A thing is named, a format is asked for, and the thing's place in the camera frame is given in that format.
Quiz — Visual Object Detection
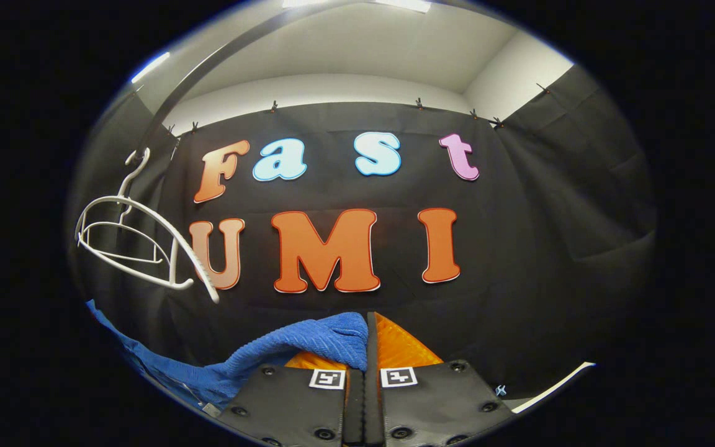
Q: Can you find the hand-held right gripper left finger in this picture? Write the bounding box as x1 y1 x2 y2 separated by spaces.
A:
216 351 365 447

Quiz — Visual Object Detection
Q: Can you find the black clothes rack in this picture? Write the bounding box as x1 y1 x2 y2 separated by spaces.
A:
137 0 364 163

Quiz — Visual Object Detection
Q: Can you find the long ceiling light panel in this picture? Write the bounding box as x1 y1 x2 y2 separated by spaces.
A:
282 0 433 13

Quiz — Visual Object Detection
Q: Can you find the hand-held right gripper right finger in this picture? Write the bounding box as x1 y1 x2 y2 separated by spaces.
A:
364 312 515 447

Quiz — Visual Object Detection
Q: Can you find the white plastic clothes hanger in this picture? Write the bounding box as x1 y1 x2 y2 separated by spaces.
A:
75 148 220 305
84 220 173 266

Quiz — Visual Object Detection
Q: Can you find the blue corduroy jacket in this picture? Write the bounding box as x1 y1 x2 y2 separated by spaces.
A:
86 300 369 415

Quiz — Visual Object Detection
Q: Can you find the black backdrop cloth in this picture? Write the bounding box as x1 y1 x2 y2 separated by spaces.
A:
66 62 659 404

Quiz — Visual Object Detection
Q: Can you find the small ceiling light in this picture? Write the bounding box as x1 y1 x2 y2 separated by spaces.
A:
131 52 171 84

